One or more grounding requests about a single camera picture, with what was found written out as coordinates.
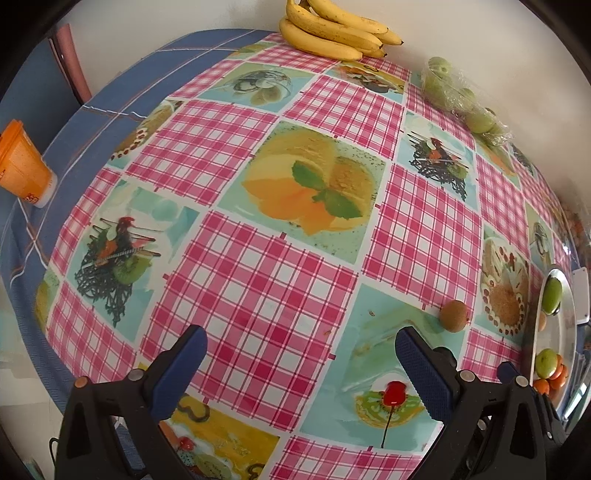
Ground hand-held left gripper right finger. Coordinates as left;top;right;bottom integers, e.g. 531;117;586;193
395;327;549;480

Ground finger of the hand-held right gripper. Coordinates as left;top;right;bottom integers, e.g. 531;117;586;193
498;361;567;445

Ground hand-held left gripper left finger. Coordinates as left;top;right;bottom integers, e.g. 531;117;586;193
55;324;209;480

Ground green mango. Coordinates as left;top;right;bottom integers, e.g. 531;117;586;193
534;348;560;380

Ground round metal plate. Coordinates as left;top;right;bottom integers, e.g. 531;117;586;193
522;264;579;412

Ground small green oval fruit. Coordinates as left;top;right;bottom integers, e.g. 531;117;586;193
541;278;563;315

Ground pink checkered printed tablecloth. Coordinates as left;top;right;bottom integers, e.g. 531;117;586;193
34;30;583;480

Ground white plastic device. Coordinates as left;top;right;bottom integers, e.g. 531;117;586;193
571;267;591;325

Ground clear plastic container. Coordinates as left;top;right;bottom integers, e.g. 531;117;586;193
419;55;514;148

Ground orange plastic cup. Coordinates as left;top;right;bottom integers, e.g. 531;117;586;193
0;119;57;209

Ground pile of green guavas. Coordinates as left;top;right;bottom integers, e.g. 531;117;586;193
421;56;506;139

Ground pink chair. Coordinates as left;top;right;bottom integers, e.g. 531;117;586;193
48;24;93;105

